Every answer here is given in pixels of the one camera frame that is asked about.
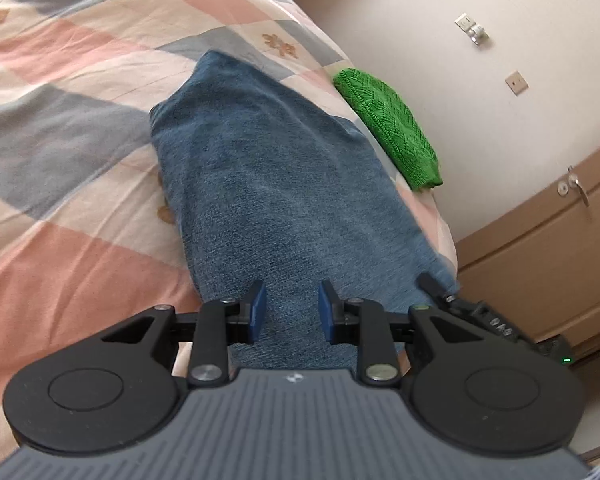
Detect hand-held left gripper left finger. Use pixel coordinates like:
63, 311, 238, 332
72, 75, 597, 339
100, 280, 267, 388

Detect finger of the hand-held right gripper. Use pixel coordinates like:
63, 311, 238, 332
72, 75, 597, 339
417, 272, 456, 306

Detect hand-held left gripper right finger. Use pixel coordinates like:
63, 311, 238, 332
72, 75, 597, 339
318, 280, 486, 388

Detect blue denim jeans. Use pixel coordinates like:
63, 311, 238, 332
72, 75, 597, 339
149, 50, 461, 371

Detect brown wooden door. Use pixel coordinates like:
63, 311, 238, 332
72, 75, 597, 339
452, 132, 600, 361

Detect green knitted sweater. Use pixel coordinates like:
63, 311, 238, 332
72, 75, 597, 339
332, 67, 444, 192

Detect pastel patchwork quilt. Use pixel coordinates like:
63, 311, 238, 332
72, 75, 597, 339
0, 0, 458, 461

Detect metal door handle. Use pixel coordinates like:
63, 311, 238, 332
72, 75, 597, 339
557, 165, 591, 208

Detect brown wall plate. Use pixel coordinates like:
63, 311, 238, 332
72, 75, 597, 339
505, 70, 531, 95

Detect white wall switch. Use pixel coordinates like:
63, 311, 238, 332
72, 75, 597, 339
455, 12, 490, 47

